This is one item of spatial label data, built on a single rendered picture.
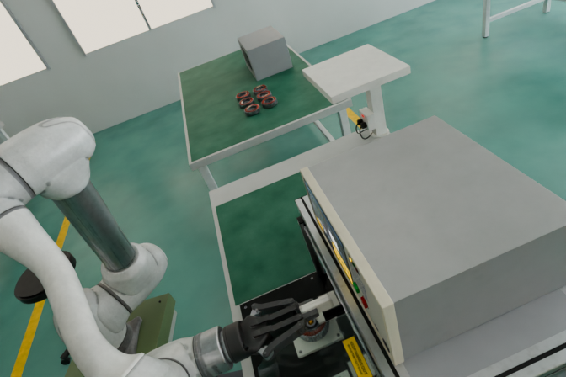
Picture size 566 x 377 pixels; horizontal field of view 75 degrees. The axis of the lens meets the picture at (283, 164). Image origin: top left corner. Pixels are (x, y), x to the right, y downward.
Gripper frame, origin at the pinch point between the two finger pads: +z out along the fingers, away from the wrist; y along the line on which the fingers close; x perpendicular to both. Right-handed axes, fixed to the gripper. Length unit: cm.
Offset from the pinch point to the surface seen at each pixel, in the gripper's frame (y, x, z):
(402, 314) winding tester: 14.0, 9.2, 12.9
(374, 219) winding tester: -4.1, 13.4, 17.7
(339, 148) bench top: -110, -44, 44
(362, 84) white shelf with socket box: -81, 2, 51
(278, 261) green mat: -54, -43, -7
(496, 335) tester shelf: 16.7, -6.8, 29.8
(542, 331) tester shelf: 19.3, -6.8, 37.4
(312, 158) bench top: -111, -44, 28
